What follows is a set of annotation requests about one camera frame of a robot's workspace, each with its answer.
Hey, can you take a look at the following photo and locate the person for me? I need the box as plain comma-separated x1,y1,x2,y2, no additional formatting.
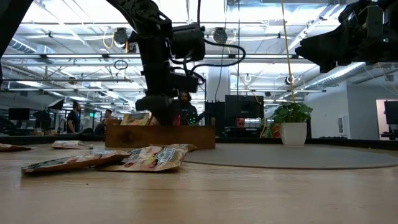
67,101,81,134
177,90,203,126
95,108,115,135

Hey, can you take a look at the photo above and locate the grey round mat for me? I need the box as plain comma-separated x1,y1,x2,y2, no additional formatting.
183,143,398,170

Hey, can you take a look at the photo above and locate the white tea packet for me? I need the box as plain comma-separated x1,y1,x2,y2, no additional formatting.
51,139,94,150

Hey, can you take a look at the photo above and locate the black table edge rail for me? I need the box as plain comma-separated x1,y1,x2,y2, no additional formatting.
0,134,398,151

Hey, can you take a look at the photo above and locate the green label tea packet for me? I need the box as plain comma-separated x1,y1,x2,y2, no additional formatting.
21,150,131,175

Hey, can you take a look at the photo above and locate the brown wooden tea box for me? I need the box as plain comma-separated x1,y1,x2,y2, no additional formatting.
104,117,216,149

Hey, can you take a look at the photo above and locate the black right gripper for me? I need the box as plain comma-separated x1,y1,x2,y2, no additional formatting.
294,0,386,73

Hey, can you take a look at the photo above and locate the pale tea packet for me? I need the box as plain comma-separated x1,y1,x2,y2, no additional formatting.
0,143,37,153

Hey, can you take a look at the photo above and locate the black hanging cable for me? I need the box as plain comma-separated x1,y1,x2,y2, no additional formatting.
236,0,241,96

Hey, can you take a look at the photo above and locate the green plant in white pot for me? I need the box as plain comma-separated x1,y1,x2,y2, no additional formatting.
264,101,314,147

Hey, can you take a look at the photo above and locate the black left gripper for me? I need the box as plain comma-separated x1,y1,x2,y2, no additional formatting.
136,60,175,126

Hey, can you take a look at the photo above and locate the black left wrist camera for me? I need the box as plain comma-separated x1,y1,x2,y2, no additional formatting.
169,72,200,93

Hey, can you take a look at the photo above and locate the tan tea packet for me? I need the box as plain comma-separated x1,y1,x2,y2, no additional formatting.
149,143,198,153

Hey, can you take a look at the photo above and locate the black ceiling cable reel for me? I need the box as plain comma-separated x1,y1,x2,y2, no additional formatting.
113,27,137,54
213,27,228,45

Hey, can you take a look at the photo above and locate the vanilla cinnamon apple tea packet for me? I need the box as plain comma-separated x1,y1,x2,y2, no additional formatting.
96,146,189,173

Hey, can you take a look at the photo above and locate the black cabinet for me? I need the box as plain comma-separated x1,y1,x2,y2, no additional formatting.
204,101,226,135

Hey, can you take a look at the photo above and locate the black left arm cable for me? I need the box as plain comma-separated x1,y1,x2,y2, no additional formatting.
183,39,247,82

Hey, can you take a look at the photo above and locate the yellow mango tea packet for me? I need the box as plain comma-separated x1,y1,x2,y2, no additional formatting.
120,111,152,126

